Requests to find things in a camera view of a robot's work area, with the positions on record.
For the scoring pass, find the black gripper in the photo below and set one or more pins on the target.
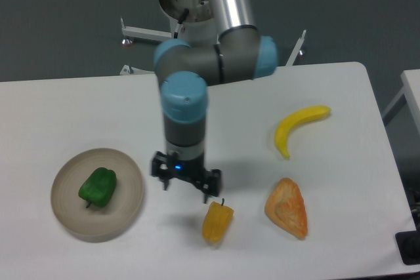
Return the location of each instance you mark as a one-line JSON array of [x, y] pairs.
[[188, 168]]

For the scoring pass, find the green bell pepper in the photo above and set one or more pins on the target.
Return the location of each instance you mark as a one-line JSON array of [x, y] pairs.
[[98, 189]]

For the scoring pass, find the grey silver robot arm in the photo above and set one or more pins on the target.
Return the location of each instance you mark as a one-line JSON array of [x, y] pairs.
[[184, 72]]

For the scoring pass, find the yellow bell pepper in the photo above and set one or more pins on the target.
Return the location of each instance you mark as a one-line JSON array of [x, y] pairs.
[[216, 222]]

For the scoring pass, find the beige round plate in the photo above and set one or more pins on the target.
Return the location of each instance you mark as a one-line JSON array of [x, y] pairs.
[[95, 224]]

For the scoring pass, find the yellow banana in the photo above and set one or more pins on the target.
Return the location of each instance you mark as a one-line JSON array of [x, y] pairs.
[[294, 120]]

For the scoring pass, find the orange triangular pastry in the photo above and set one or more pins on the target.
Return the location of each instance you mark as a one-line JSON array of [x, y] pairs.
[[285, 208]]

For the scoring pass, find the black device at edge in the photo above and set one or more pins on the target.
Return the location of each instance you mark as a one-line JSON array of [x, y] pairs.
[[408, 246]]

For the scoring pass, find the white side table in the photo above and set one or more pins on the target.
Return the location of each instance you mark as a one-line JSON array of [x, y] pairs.
[[408, 94]]

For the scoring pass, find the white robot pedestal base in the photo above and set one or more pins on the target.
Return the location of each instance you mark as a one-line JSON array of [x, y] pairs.
[[190, 20]]

